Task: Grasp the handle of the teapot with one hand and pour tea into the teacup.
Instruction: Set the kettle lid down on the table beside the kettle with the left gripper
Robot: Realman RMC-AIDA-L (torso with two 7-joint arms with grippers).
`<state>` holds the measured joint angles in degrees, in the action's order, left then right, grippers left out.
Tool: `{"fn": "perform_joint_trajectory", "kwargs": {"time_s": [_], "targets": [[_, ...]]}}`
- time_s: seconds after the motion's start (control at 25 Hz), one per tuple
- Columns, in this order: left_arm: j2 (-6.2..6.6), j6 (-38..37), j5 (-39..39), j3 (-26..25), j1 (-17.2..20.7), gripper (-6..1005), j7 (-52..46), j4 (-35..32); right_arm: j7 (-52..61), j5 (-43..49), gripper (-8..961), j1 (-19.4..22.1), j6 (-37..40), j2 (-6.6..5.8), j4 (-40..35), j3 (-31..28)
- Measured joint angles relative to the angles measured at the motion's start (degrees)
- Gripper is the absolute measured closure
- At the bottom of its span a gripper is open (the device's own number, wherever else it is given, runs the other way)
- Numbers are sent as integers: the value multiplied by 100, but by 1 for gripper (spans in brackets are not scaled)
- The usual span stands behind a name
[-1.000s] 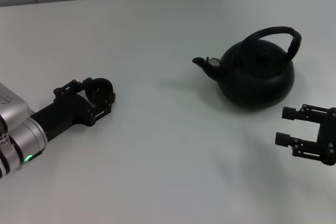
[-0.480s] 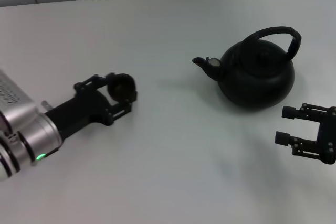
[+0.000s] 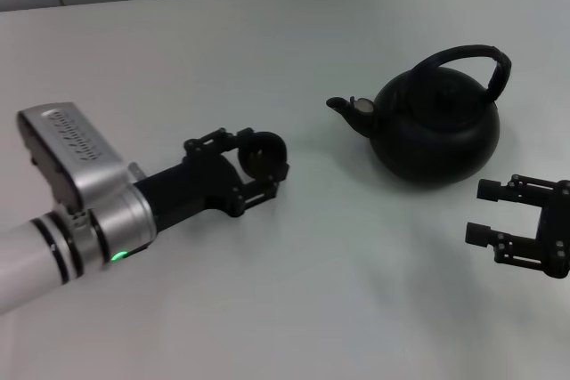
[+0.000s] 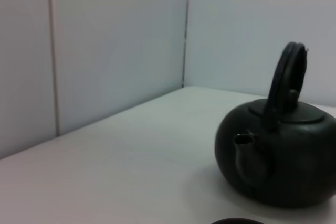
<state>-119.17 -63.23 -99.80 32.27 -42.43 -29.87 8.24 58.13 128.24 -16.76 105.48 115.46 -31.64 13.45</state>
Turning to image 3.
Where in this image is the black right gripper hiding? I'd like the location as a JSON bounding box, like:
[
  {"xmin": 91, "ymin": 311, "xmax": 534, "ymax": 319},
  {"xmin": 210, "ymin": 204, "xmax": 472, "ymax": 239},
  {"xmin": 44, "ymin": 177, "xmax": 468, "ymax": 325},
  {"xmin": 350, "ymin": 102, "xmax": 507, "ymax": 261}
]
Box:
[{"xmin": 465, "ymin": 174, "xmax": 570, "ymax": 282}]

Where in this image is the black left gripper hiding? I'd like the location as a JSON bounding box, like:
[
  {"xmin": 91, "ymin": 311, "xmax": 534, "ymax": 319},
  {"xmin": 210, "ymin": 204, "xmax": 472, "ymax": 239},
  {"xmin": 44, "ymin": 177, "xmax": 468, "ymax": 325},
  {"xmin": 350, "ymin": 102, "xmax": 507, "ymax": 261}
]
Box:
[{"xmin": 133, "ymin": 127, "xmax": 292, "ymax": 230}]

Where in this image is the small dark teacup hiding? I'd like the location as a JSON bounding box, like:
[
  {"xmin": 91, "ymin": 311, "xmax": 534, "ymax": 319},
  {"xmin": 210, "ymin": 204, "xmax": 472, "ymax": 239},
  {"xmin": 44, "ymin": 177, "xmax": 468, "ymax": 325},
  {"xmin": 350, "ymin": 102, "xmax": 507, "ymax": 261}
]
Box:
[{"xmin": 237, "ymin": 130, "xmax": 289, "ymax": 182}]

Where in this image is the black round teapot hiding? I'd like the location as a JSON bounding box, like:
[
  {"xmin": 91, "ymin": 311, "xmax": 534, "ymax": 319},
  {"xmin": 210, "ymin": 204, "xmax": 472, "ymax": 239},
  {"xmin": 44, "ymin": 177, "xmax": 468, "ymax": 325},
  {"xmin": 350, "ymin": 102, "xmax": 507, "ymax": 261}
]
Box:
[{"xmin": 325, "ymin": 44, "xmax": 513, "ymax": 190}]

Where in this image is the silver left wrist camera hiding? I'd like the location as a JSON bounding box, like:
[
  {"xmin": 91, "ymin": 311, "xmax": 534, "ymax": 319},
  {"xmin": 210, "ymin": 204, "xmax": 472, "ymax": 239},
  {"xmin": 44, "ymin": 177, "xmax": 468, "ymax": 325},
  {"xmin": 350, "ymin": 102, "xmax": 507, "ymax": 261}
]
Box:
[{"xmin": 17, "ymin": 101, "xmax": 146, "ymax": 211}]

